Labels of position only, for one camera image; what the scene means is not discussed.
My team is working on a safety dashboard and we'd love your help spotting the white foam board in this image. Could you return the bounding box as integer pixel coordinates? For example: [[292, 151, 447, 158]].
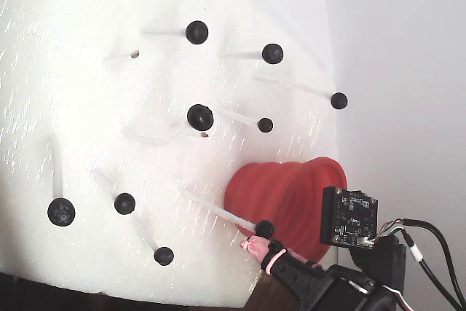
[[0, 0, 341, 308]]

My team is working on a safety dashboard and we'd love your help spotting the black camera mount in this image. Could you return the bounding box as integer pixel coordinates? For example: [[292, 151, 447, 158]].
[[349, 234, 408, 292]]

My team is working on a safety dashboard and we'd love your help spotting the white red black servo wire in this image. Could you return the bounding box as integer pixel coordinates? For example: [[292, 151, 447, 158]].
[[382, 285, 416, 311]]

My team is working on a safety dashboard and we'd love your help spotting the red collapsible cup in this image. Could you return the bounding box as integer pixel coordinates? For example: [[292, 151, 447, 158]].
[[224, 157, 348, 265]]

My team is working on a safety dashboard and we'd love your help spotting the thin black cable white sleeve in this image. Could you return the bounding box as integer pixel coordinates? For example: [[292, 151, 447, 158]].
[[398, 230, 463, 311]]

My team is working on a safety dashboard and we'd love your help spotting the dark blueberry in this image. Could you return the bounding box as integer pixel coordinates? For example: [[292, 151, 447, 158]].
[[184, 20, 210, 46], [47, 197, 76, 227], [254, 219, 275, 240], [257, 117, 275, 134], [186, 103, 215, 132], [261, 43, 285, 66], [330, 92, 349, 111], [153, 246, 175, 266], [114, 192, 137, 216]]

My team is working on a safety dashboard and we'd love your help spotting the black camera circuit board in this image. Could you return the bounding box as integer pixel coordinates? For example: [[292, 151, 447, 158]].
[[319, 185, 379, 251]]

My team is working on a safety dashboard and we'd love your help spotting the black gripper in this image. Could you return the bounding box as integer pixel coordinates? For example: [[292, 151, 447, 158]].
[[241, 237, 392, 311]]

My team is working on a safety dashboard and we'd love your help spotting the thick black cable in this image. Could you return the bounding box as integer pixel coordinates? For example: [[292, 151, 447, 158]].
[[400, 218, 466, 301]]

